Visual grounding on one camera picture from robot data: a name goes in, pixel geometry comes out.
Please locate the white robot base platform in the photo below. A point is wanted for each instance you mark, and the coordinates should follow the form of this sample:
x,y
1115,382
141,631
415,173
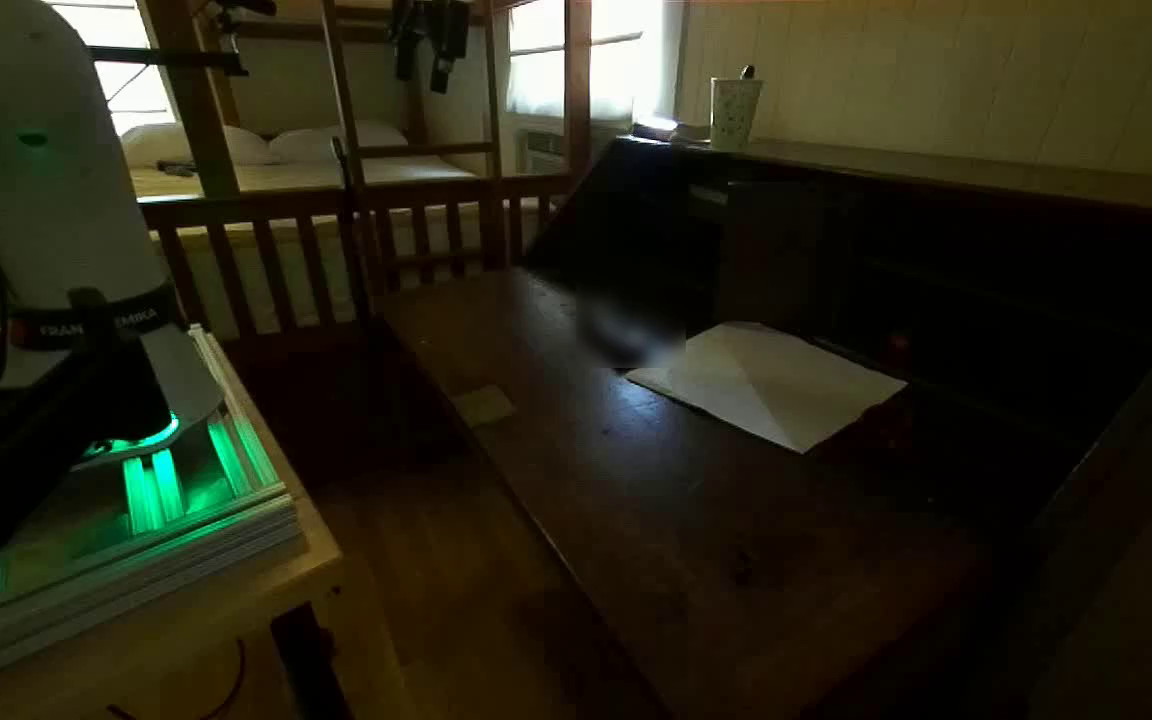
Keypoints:
x,y
147,523

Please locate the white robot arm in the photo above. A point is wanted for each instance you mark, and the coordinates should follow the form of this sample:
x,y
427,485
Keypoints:
x,y
75,242

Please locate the small paper note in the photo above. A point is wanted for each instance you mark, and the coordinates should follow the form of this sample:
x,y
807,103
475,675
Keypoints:
x,y
480,405

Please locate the white pillow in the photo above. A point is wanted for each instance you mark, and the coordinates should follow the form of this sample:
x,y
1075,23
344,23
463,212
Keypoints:
x,y
305,146

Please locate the black remote control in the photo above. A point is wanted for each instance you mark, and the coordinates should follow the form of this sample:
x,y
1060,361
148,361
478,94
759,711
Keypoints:
x,y
613,330

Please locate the white paper cup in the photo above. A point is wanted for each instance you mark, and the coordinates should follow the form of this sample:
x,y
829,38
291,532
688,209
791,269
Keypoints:
x,y
732,104

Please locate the wooden bunk bed frame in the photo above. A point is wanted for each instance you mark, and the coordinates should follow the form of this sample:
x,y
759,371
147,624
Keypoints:
x,y
300,248

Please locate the white paper sheet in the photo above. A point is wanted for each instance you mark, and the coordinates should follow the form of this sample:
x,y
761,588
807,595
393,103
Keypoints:
x,y
769,385

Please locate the dark wooden secretary desk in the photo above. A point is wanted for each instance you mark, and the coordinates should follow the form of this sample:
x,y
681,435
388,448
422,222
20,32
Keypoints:
x,y
976,546

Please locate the light wooden side table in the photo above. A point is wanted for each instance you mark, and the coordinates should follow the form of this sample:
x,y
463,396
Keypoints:
x,y
274,588

